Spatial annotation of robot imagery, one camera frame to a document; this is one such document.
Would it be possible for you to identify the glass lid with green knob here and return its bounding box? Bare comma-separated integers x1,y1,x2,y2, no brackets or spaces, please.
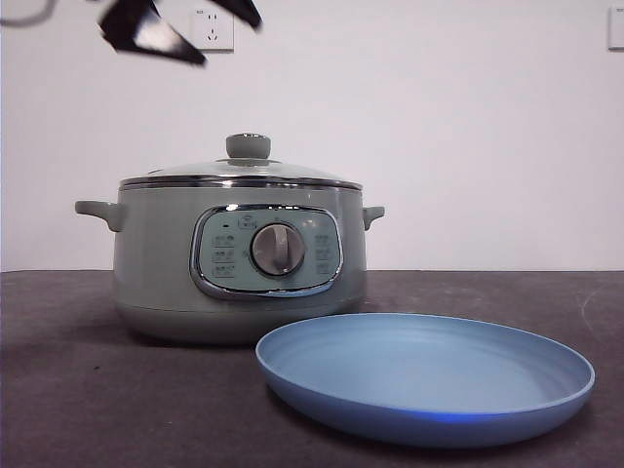
120,133,363,191

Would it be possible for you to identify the sage green electric steamer pot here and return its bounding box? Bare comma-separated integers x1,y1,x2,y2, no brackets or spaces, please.
74,182,386,347

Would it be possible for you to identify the blue round plate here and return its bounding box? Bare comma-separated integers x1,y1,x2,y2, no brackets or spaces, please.
254,312,596,449

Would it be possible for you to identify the white wall power outlet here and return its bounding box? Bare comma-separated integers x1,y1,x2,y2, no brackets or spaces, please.
189,7,236,54

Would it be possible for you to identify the white wall switch plate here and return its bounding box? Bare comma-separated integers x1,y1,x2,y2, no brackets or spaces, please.
606,7,624,53

